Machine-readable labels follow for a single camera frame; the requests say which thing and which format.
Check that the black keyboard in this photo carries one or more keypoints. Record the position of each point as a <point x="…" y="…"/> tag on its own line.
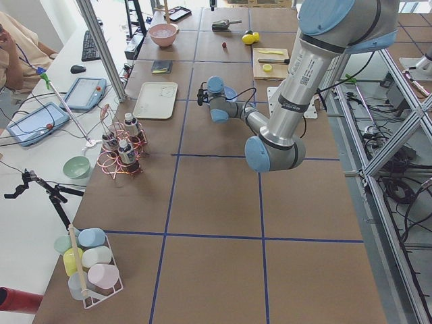
<point x="89" y="48"/>

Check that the dark tea bottle three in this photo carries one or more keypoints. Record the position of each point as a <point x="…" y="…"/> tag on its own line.
<point x="127" y="155"/>

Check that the steel muddler rod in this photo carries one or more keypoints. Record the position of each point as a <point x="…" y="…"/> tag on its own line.
<point x="274" y="61"/>

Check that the blue teach pendant near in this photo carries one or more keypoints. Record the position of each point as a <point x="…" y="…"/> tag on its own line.
<point x="37" y="125"/>

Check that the blue teach pendant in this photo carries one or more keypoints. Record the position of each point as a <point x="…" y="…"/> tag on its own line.
<point x="37" y="125"/>
<point x="85" y="93"/>

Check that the blue teach pendant far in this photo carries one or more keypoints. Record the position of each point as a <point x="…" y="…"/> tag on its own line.
<point x="85" y="93"/>

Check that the yellow lemon large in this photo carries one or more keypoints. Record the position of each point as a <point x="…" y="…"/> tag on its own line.
<point x="248" y="39"/>

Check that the yellow lemon small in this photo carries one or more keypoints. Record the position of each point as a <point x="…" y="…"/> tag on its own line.
<point x="256" y="37"/>

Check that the cream bear tray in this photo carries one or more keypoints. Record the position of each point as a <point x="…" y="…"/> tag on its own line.
<point x="155" y="100"/>

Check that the white wire cup rack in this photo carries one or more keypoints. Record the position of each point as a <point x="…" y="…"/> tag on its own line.
<point x="93" y="275"/>

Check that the dark tea bottle two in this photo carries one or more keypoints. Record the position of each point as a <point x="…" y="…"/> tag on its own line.
<point x="110" y="143"/>

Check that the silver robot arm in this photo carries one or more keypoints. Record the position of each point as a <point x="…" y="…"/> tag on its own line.
<point x="326" y="29"/>

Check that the yellow plastic knife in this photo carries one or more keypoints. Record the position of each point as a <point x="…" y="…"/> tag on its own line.
<point x="271" y="52"/>

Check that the red cylinder object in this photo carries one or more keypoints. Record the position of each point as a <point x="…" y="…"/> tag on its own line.
<point x="18" y="301"/>

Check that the lemon half slice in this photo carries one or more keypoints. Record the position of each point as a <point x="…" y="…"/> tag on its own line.
<point x="267" y="67"/>

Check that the metal ice scoop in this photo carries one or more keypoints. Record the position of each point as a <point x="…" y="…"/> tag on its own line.
<point x="222" y="25"/>

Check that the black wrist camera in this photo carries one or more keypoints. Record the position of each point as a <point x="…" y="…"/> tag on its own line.
<point x="201" y="95"/>

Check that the black computer mouse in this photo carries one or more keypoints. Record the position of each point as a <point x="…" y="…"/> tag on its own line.
<point x="76" y="69"/>

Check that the seated person beige shirt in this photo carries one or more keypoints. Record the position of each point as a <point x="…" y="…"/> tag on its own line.
<point x="22" y="54"/>

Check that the grey folded cloth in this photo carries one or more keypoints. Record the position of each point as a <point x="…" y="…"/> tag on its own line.
<point x="162" y="67"/>

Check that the copper wire bottle rack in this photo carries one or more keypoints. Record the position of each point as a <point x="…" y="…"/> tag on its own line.
<point x="110" y="165"/>

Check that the pink bowl of ice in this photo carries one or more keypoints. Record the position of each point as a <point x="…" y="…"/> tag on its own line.
<point x="163" y="35"/>

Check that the dark tea bottle one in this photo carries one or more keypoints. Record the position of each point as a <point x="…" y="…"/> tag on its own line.
<point x="131" y="126"/>

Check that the mint green bowl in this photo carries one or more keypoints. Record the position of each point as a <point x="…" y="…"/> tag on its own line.
<point x="77" y="167"/>

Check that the wooden cutting board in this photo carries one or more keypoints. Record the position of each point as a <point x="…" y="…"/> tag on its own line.
<point x="279" y="71"/>

